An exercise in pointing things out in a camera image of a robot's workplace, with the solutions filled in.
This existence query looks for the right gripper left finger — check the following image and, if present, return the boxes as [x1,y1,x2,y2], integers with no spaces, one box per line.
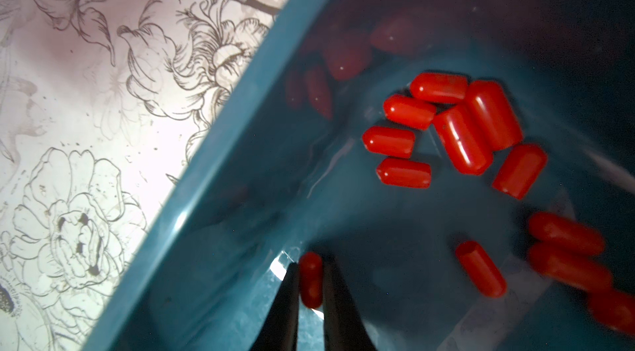
[250,263,299,351]

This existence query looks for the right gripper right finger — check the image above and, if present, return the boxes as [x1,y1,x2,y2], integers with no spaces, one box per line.
[322,258,376,351]

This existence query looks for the teal plastic storage box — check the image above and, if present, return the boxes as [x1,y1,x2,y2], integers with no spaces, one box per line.
[86,0,634,350]

